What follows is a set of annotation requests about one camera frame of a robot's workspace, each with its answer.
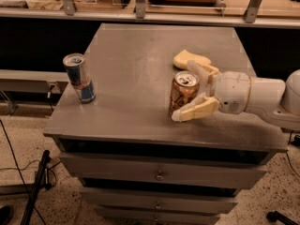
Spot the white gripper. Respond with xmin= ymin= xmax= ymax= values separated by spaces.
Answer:
xmin=172 ymin=60 xmax=251 ymax=122

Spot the orange soda can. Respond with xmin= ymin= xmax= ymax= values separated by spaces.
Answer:
xmin=170 ymin=70 xmax=200 ymax=113

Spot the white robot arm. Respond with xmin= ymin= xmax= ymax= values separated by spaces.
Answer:
xmin=172 ymin=60 xmax=300 ymax=130

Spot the blue silver energy drink can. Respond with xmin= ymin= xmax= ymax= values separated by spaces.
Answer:
xmin=63 ymin=53 xmax=96 ymax=103

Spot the yellow sponge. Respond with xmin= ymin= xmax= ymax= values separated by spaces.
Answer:
xmin=172 ymin=50 xmax=211 ymax=69

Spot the grey drawer cabinet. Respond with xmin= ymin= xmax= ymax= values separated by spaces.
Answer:
xmin=42 ymin=22 xmax=289 ymax=225

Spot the top grey drawer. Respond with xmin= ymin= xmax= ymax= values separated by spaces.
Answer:
xmin=60 ymin=153 xmax=266 ymax=189

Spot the grey drawer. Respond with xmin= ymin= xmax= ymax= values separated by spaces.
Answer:
xmin=60 ymin=153 xmax=266 ymax=189
xmin=81 ymin=187 xmax=237 ymax=214
xmin=94 ymin=205 xmax=220 ymax=225

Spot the black object floor right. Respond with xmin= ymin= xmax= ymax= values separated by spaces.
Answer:
xmin=266 ymin=211 xmax=299 ymax=225

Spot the middle grey drawer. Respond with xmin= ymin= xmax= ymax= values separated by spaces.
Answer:
xmin=81 ymin=187 xmax=237 ymax=214

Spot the bottom grey drawer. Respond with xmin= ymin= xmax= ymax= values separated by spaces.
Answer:
xmin=94 ymin=205 xmax=220 ymax=225

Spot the black tripod leg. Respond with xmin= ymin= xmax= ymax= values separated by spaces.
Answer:
xmin=21 ymin=150 xmax=51 ymax=225

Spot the black floor cable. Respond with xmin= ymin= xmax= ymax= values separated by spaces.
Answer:
xmin=0 ymin=119 xmax=47 ymax=225

